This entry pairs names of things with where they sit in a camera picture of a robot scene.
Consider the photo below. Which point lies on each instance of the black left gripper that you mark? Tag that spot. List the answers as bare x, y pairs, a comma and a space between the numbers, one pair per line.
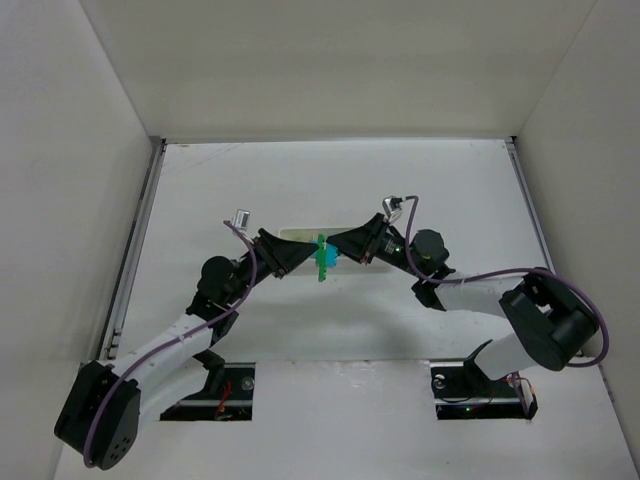
270, 253

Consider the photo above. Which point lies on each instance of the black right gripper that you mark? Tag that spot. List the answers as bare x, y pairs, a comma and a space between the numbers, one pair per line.
373, 239

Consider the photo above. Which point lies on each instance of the long green lego plate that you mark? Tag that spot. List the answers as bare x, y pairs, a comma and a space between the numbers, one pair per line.
321, 255

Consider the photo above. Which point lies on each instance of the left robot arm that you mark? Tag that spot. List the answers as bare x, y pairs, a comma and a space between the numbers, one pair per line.
101, 415

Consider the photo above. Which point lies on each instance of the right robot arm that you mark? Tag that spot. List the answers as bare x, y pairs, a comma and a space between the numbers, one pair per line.
549, 322

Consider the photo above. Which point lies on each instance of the white three-compartment tray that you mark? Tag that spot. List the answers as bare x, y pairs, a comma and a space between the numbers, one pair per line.
344, 265

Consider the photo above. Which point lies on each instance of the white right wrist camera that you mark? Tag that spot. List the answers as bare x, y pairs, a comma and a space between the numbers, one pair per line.
392, 207

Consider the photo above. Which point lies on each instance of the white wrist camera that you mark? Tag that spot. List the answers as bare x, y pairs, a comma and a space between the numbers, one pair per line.
392, 207
240, 219

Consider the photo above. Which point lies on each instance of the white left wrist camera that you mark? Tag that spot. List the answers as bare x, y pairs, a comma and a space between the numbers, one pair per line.
240, 219

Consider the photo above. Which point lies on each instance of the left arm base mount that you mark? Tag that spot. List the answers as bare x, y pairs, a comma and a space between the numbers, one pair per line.
225, 396

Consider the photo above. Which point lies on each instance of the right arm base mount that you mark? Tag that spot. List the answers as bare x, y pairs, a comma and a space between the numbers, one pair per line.
462, 392

